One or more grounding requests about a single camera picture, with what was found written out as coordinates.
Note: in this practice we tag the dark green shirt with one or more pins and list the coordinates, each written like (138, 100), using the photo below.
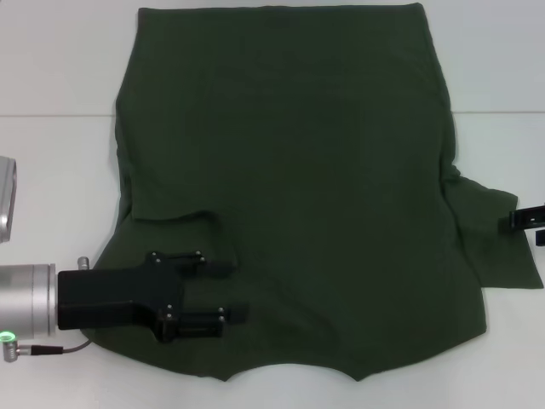
(298, 149)

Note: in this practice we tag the silver wrist connector stub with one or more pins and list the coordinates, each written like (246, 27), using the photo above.
(84, 263)

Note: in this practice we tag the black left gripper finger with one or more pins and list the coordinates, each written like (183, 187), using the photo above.
(204, 321)
(204, 266)

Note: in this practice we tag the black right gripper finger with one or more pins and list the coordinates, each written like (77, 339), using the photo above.
(540, 237)
(523, 217)

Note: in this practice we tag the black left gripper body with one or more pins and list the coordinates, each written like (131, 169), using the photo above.
(119, 294)

